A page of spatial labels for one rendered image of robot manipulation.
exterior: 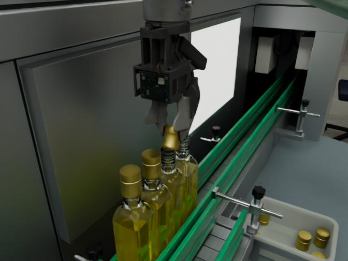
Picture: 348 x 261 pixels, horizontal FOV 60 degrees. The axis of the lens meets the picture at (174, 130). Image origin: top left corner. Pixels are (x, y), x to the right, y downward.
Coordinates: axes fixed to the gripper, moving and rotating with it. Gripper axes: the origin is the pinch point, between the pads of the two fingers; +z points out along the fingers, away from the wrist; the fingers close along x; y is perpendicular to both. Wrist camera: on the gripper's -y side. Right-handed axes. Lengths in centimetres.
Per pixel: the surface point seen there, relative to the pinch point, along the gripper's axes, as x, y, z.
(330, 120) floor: 29, -311, 117
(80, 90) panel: -12.0, 11.0, -9.3
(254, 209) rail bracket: 15.3, -10.5, 21.3
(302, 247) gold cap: 27, -23, 39
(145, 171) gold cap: -0.1, 9.8, 3.6
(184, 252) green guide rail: 6.4, 7.4, 22.2
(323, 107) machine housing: 23, -96, 25
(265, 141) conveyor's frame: 7, -60, 29
